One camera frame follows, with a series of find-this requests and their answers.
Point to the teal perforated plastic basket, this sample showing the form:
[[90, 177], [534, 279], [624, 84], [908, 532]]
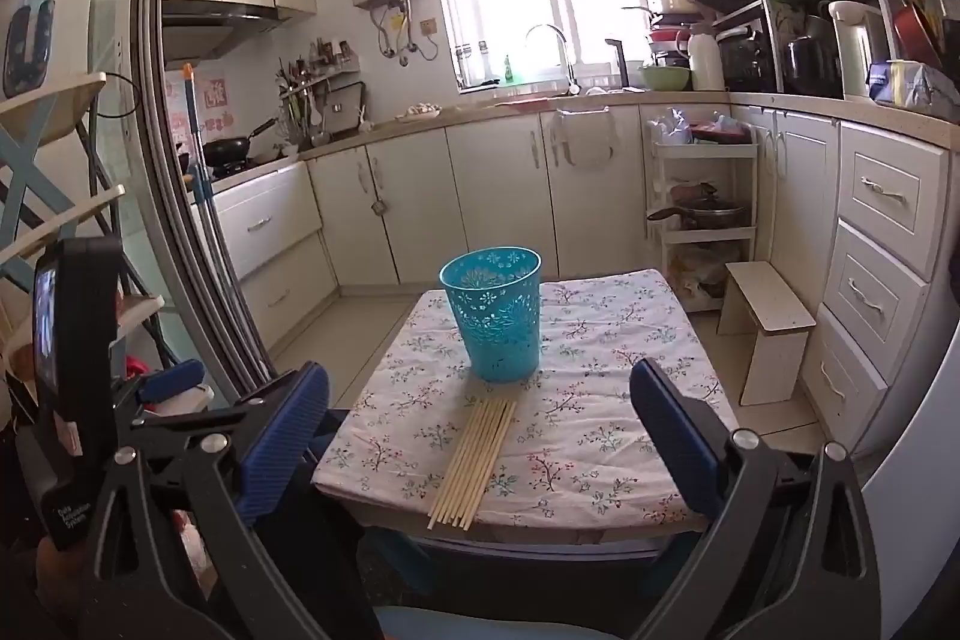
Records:
[[495, 317]]

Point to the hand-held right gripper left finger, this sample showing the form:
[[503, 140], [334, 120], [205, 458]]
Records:
[[285, 434]]

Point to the green bowl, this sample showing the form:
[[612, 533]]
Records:
[[664, 78]]

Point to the white electric water boiler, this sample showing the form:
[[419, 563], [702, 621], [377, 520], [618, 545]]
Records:
[[855, 48]]

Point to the black countertop oven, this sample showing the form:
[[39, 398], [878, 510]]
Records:
[[746, 63]]

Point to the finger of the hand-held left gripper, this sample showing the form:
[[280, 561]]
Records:
[[172, 381]]

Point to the plate of food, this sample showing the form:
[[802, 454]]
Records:
[[418, 112]]

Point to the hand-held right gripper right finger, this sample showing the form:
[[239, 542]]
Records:
[[673, 437]]

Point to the black filter tap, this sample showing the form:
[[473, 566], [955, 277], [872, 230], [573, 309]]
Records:
[[621, 59]]

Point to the pink wall stickers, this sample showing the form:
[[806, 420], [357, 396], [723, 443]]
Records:
[[214, 100]]

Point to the red hanging pan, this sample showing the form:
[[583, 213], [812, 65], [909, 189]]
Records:
[[915, 36]]

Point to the stack of pots and bowls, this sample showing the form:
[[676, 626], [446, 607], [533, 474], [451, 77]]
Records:
[[667, 29]]

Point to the green dish soap bottle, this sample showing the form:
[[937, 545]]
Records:
[[510, 70]]

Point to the blue packaging bag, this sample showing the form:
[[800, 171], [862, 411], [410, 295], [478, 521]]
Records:
[[911, 85]]

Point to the wooden step stool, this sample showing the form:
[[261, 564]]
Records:
[[772, 332]]

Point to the blue broom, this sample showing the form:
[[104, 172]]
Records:
[[199, 160]]

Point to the white folding shelf rack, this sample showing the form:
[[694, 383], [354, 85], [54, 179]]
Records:
[[45, 100]]

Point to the dark lidded pan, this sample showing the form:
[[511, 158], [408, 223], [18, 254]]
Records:
[[705, 212]]

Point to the range hood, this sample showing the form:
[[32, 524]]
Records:
[[210, 21]]

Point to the wall utensil rack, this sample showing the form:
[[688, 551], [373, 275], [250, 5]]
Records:
[[315, 85]]

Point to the white cabinet door hanging bin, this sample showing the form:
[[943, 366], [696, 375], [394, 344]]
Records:
[[585, 138]]

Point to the floral tablecloth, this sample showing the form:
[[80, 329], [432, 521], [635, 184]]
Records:
[[585, 430]]

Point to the row of cream base cabinets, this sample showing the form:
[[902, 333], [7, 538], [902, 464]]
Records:
[[487, 197]]

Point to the white tiered storage cart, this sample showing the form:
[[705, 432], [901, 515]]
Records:
[[705, 156]]

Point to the chrome sink faucet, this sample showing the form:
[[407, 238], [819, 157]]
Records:
[[562, 51]]

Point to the black pot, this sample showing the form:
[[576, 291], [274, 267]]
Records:
[[810, 66]]

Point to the bundle of wooden chopsticks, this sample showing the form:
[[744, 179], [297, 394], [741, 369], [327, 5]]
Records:
[[472, 460]]

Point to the black frying pan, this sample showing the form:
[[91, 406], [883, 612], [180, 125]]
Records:
[[225, 149]]

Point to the white thermos jug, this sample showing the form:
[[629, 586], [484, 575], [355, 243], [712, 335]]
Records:
[[705, 63]]

